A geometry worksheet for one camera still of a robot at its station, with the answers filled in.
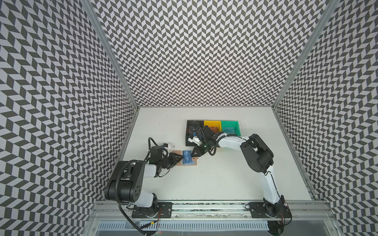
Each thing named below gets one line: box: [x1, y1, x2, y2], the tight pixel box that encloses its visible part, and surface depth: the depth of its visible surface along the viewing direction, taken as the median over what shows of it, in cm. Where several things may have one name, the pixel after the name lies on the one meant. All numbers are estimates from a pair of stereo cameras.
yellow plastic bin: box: [203, 120, 222, 132], surface depth 101 cm
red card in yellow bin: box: [209, 126, 219, 134], surface depth 105 cm
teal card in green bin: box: [222, 126, 236, 135], surface depth 104 cm
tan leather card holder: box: [172, 149, 199, 167], surface depth 91 cm
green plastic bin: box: [220, 120, 242, 137], surface depth 103 cm
